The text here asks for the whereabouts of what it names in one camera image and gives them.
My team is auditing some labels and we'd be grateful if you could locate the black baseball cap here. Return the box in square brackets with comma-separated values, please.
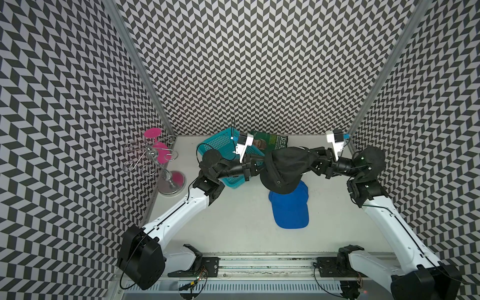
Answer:
[260, 147, 320, 195]

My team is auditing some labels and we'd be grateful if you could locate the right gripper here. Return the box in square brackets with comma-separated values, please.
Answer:
[299, 145, 362, 180]

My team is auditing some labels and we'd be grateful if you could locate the teal plastic basket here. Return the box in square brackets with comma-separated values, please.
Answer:
[197, 127, 245, 189]

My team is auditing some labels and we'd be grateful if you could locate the blue baseball cap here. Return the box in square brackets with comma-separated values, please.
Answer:
[268, 181, 310, 230]

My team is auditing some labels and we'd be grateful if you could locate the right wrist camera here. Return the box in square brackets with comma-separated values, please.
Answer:
[326, 129, 350, 161]

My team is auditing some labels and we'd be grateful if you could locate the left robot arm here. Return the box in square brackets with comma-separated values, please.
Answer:
[117, 149, 264, 290]

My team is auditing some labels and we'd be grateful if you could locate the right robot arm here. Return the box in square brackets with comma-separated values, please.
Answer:
[310, 146, 461, 300]

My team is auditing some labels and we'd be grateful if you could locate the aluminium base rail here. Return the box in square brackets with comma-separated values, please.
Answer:
[105, 252, 392, 300]

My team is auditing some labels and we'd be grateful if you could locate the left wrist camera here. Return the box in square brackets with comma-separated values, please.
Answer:
[231, 132, 254, 163]

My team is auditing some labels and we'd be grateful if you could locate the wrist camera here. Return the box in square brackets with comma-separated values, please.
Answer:
[326, 129, 350, 161]
[231, 132, 254, 163]

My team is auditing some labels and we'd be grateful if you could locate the green crisps bag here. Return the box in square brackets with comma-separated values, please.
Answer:
[250, 131, 288, 154]

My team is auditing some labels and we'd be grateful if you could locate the pink metal cup stand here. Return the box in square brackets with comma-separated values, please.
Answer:
[122, 127, 186, 196]

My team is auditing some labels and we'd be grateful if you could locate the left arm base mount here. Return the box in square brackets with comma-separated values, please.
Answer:
[164, 244, 220, 278]

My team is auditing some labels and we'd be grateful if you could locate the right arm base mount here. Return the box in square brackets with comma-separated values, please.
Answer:
[316, 244, 365, 278]

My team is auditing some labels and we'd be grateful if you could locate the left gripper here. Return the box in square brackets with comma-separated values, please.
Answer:
[214, 152, 273, 181]

